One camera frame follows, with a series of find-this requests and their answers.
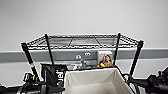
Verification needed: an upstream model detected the pale woven basket white lining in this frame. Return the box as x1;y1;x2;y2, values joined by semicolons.
62;67;135;94

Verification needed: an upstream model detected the black bag white print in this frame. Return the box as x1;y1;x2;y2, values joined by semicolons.
39;62;70;92

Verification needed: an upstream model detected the white wall socket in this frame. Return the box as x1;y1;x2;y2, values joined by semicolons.
75;53;82;60
84;51;92;57

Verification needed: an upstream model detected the long grey wall band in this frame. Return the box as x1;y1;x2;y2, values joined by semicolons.
0;47;168;65

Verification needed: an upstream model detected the black wire shelf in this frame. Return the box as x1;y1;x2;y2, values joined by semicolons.
20;31;145;94

